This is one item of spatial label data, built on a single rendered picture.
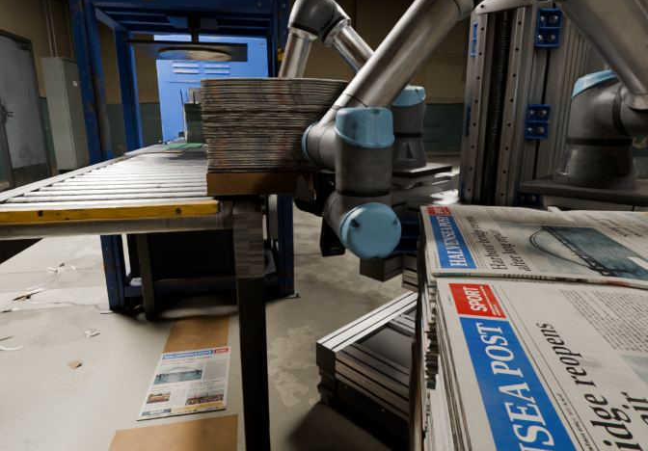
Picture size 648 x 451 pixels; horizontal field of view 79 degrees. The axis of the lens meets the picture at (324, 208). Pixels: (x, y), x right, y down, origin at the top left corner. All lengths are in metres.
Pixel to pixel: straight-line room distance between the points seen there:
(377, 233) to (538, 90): 0.80
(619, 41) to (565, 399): 0.63
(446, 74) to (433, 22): 10.02
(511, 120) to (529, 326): 0.87
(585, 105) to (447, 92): 9.77
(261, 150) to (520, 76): 0.68
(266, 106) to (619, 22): 0.58
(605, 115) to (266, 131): 0.66
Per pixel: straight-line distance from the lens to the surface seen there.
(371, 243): 0.50
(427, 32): 0.69
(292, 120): 0.79
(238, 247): 0.70
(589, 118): 0.98
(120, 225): 0.79
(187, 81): 4.38
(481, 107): 1.17
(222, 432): 1.45
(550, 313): 0.32
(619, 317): 0.33
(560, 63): 1.20
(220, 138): 0.79
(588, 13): 0.75
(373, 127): 0.49
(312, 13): 1.29
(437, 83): 10.59
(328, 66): 9.74
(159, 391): 1.66
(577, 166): 0.98
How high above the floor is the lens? 0.96
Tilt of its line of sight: 13 degrees down
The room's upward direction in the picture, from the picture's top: straight up
